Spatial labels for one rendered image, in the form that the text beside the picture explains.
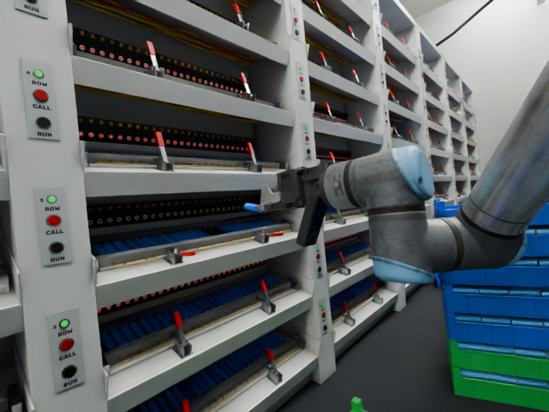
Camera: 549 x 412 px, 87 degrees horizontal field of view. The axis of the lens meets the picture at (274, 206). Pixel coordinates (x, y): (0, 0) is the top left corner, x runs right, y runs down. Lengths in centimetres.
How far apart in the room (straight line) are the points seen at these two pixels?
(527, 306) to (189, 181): 91
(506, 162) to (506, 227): 10
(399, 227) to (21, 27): 66
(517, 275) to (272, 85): 91
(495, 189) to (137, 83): 64
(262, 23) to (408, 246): 92
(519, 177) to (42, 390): 74
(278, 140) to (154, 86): 47
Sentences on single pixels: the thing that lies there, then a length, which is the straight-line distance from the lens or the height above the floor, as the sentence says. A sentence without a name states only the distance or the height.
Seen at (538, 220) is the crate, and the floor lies 49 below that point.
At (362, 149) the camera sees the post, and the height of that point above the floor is 84.
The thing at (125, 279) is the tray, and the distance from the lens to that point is 61.
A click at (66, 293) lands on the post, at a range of 59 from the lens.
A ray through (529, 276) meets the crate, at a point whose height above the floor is 35.
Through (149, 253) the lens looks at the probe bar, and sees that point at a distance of 68.
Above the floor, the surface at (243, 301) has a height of 33.
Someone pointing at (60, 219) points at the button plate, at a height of 61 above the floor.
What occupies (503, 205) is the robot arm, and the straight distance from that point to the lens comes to 51.
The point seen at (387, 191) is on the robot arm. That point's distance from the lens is 49.
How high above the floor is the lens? 60
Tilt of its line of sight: 1 degrees down
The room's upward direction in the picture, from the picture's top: 5 degrees counter-clockwise
